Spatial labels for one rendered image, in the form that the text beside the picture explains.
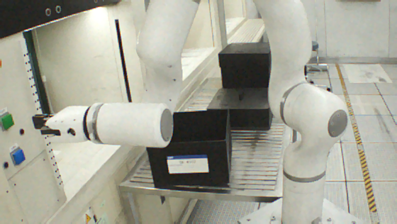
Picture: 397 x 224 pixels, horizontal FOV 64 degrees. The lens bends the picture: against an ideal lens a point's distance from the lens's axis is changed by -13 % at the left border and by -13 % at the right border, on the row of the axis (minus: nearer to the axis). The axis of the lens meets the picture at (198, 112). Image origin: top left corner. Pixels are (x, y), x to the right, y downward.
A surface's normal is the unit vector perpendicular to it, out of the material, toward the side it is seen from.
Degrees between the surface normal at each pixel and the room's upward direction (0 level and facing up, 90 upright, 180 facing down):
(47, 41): 90
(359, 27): 90
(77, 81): 90
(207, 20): 90
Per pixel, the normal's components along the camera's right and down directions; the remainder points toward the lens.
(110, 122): -0.29, -0.07
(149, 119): -0.28, -0.29
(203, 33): -0.27, 0.39
